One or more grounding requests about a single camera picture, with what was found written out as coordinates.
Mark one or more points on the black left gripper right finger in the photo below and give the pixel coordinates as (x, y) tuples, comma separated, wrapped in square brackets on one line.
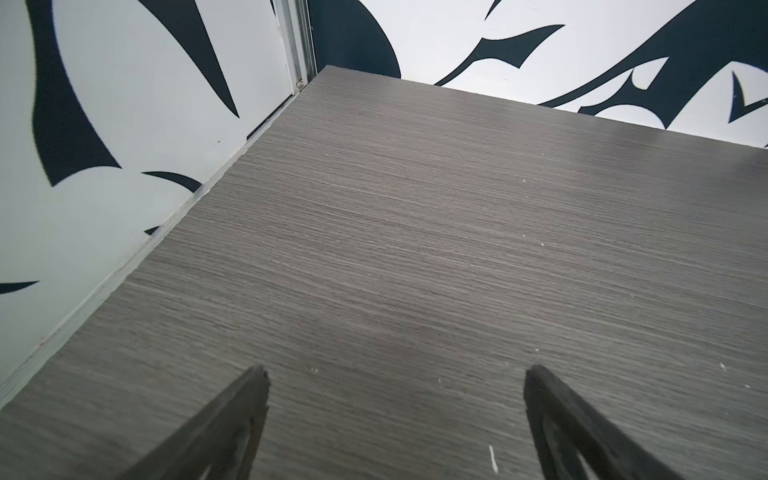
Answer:
[(569, 435)]

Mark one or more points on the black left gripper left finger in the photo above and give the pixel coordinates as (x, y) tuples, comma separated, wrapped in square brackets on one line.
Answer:
[(218, 442)]

